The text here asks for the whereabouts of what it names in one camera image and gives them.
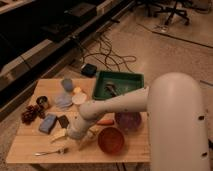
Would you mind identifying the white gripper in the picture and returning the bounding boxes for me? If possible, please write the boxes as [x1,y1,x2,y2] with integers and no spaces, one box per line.
[51,118,96,150]

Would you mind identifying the silver metal fork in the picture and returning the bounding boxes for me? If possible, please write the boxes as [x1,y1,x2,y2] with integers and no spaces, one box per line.
[34,148,69,156]

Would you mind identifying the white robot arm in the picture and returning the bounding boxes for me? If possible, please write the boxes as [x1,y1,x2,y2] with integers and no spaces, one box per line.
[65,72,211,171]

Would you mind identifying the orange red bowl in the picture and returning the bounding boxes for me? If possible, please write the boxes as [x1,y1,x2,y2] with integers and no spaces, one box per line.
[98,127,125,155]

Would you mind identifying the purple bowl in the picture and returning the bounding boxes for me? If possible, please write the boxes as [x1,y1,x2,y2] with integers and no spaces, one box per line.
[115,112,142,131]

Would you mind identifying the black rectangular block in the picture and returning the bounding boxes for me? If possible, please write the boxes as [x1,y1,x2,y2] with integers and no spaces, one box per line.
[58,115,69,128]

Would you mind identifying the blue sponge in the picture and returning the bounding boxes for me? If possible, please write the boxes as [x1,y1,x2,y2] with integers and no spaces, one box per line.
[39,114,57,134]

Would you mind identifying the light wooden table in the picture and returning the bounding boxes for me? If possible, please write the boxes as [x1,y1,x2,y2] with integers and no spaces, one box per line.
[6,78,150,164]

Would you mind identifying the light blue plate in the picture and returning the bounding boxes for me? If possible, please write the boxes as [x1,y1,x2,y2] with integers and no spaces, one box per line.
[54,93,72,108]

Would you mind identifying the white plastic cup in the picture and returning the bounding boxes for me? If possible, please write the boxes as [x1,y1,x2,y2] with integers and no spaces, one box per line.
[72,87,87,105]

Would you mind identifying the orange carrot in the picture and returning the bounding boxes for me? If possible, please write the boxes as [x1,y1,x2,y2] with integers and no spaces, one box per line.
[97,119,114,126]

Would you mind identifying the small metal tin can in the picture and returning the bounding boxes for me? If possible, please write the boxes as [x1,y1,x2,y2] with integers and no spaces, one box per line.
[36,96,49,109]

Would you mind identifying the dark red grape bunch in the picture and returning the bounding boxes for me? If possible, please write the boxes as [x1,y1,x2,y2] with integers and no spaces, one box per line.
[21,105,45,125]

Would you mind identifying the blue plastic cup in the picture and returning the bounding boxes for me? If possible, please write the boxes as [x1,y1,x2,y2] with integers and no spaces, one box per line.
[61,78,73,92]

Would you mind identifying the grey object in tray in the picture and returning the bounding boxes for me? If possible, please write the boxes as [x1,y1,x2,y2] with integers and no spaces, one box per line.
[105,84,118,96]

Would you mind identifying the green plastic tray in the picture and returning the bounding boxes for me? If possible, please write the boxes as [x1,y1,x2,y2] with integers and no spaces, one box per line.
[92,71,144,100]

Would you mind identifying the black power adapter box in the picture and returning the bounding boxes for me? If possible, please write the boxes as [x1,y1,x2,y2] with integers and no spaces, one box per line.
[81,63,97,78]

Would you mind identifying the black device on shelf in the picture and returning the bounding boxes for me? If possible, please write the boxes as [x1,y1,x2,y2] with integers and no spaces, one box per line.
[65,2,96,17]

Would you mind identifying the black office chair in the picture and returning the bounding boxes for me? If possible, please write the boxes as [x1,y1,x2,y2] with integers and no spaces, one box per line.
[133,0,192,27]

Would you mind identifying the tangled black floor cables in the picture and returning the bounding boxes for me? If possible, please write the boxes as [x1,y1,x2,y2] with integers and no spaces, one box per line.
[68,33,138,74]

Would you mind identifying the long metal shelf rail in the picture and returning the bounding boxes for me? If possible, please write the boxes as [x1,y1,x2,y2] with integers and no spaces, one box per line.
[0,0,134,91]

